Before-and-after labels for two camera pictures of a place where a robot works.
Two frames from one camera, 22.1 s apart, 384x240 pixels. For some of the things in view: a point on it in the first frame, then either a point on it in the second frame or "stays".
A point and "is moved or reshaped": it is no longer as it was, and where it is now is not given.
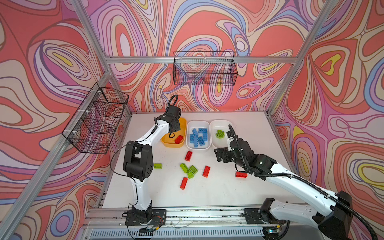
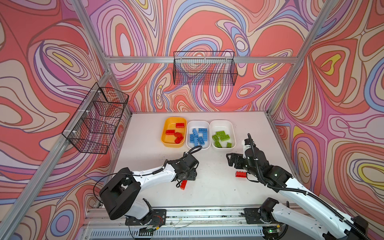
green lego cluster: (190, 172) is moved or reshaped
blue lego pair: (195, 134) stays
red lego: (239, 174) stays
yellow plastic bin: (169, 140) stays
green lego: (222, 133) stays
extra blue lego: (201, 141) → (205, 136)
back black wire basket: (205, 68) stays
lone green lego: (158, 165) → (215, 138)
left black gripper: (177, 125) → (193, 173)
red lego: (178, 139) stays
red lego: (183, 183) stays
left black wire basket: (91, 128) stays
